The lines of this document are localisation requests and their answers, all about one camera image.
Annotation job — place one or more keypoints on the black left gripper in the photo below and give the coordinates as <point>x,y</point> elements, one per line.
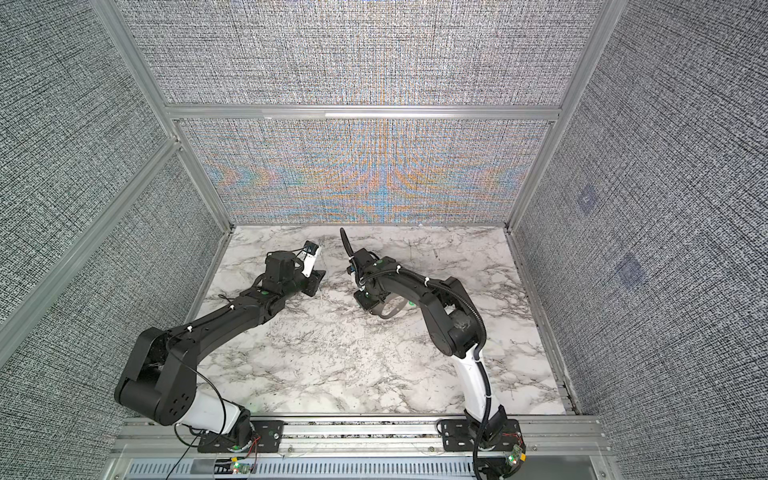
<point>314,281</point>

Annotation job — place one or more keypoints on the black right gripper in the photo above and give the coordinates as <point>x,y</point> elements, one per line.
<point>364,304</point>

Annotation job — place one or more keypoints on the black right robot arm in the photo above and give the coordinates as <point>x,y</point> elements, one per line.
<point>453,324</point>

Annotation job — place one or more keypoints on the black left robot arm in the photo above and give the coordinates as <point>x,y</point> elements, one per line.
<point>159,380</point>

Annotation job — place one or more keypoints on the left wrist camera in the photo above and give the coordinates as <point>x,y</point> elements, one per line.
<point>308,256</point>

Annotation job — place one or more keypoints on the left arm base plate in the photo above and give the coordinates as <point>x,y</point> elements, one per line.
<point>260,436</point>

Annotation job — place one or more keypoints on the aluminium enclosure frame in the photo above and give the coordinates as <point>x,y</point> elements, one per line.
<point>29,313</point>

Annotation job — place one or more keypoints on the aluminium front rail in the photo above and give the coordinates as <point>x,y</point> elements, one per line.
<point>388,446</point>

